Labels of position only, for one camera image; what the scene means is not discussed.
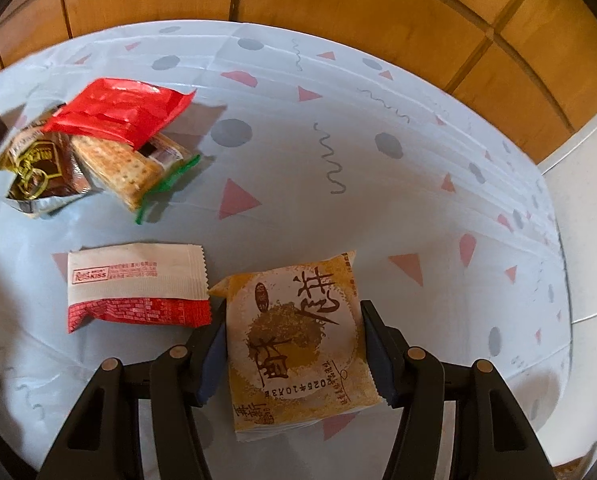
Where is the brown gold snack packet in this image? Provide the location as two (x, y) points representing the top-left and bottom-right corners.
(0, 127), (104, 218)

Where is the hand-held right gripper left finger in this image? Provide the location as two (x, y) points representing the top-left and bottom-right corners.
(38, 300), (228, 480)

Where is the wooden wardrobe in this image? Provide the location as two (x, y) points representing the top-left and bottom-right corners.
(0, 0), (597, 161)

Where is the plain red snack packet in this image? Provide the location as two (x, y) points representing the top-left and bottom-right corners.
(42, 77), (198, 152)

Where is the cracker packet with green ends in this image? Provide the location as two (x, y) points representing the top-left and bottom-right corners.
(71, 132), (202, 226)

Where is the white and red snack packet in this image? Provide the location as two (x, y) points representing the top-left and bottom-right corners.
(66, 242), (213, 335)

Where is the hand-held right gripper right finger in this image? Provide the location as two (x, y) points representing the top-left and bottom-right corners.
(361, 300), (549, 480)

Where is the brown round pastry packet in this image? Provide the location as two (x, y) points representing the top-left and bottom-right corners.
(208, 250), (384, 443)

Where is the brown woven chair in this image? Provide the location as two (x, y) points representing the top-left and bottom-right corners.
(551, 462), (592, 480)

